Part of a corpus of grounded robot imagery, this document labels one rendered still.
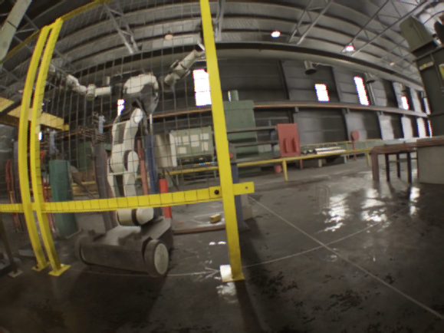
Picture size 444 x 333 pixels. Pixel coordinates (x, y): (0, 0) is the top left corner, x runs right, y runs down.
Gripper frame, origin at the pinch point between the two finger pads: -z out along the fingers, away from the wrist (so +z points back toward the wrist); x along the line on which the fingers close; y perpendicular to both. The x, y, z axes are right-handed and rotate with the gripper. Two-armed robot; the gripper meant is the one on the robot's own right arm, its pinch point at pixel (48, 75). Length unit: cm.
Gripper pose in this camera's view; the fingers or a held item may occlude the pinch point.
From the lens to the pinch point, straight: 158.5
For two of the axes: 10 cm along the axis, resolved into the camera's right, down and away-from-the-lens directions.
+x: 9.9, -1.2, 0.3
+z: -0.4, -1.3, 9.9
